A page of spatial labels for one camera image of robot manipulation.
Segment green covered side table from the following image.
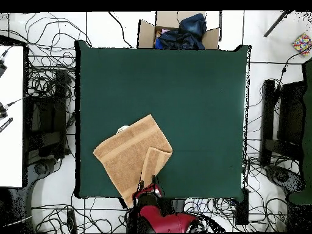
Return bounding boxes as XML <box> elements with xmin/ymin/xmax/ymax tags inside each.
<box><xmin>287</xmin><ymin>58</ymin><xmax>312</xmax><ymax>205</ymax></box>

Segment black equipment rack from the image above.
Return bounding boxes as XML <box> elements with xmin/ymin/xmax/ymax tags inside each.
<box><xmin>24</xmin><ymin>70</ymin><xmax>74</xmax><ymax>159</ymax></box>
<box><xmin>260</xmin><ymin>79</ymin><xmax>307</xmax><ymax>166</ymax></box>

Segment white side table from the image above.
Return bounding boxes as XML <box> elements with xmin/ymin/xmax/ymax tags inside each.
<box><xmin>0</xmin><ymin>44</ymin><xmax>25</xmax><ymax>188</ymax></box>

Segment black stand foot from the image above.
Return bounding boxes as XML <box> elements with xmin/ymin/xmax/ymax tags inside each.
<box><xmin>265</xmin><ymin>165</ymin><xmax>305</xmax><ymax>196</ymax></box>
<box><xmin>25</xmin><ymin>157</ymin><xmax>60</xmax><ymax>193</ymax></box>

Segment dark blue clothing pile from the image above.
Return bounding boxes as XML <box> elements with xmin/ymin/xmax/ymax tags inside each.
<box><xmin>154</xmin><ymin>13</ymin><xmax>208</xmax><ymax>50</ymax></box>

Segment multicoloured patterned item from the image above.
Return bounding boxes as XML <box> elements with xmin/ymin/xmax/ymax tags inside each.
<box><xmin>292</xmin><ymin>32</ymin><xmax>312</xmax><ymax>57</ymax></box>

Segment brown cardboard box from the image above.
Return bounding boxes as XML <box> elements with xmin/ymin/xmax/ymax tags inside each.
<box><xmin>137</xmin><ymin>10</ymin><xmax>221</xmax><ymax>50</ymax></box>

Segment black metal bar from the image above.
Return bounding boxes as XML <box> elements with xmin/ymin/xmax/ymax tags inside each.
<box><xmin>263</xmin><ymin>10</ymin><xmax>292</xmax><ymax>38</ymax></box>

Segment black power strip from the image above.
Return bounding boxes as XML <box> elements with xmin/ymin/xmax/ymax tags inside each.
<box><xmin>66</xmin><ymin>209</ymin><xmax>78</xmax><ymax>233</ymax></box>
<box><xmin>235</xmin><ymin>188</ymin><xmax>250</xmax><ymax>225</ymax></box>

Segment black slotted bar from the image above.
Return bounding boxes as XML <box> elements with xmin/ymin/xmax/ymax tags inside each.
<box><xmin>0</xmin><ymin>117</ymin><xmax>13</xmax><ymax>133</ymax></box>

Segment dark green table cloth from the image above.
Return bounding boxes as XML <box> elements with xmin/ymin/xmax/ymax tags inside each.
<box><xmin>75</xmin><ymin>41</ymin><xmax>250</xmax><ymax>202</ymax></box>

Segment loose black floor cables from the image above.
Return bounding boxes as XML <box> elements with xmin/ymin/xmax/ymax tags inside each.
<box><xmin>31</xmin><ymin>192</ymin><xmax>130</xmax><ymax>233</ymax></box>
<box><xmin>0</xmin><ymin>12</ymin><xmax>93</xmax><ymax>98</ymax></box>

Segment black cable tangle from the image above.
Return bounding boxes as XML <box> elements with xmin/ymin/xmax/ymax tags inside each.
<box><xmin>182</xmin><ymin>136</ymin><xmax>293</xmax><ymax>232</ymax></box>

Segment orange terry towel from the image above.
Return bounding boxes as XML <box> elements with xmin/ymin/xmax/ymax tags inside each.
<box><xmin>93</xmin><ymin>113</ymin><xmax>173</xmax><ymax>209</ymax></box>

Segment black device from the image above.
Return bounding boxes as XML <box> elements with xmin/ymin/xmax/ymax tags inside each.
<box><xmin>0</xmin><ymin>57</ymin><xmax>8</xmax><ymax>77</ymax></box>
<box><xmin>0</xmin><ymin>101</ymin><xmax>9</xmax><ymax>119</ymax></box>

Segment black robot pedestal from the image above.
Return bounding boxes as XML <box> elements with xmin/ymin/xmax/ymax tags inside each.
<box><xmin>168</xmin><ymin>198</ymin><xmax>186</xmax><ymax>215</ymax></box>

